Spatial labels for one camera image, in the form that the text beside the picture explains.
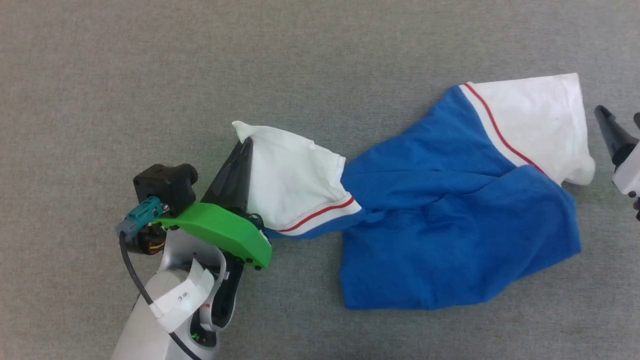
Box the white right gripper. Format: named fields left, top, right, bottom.
left=594, top=105, right=640, bottom=199

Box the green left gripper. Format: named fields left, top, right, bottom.
left=151, top=138, right=274, bottom=271

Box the blue white sports jersey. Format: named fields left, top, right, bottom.
left=232, top=73, right=597, bottom=311

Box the white label tape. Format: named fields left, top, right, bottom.
left=149, top=259, right=217, bottom=334

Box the grey fabric sofa cushion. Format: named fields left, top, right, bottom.
left=0, top=0, right=640, bottom=360

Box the teal cable connector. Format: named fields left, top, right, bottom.
left=116, top=196, right=166, bottom=236

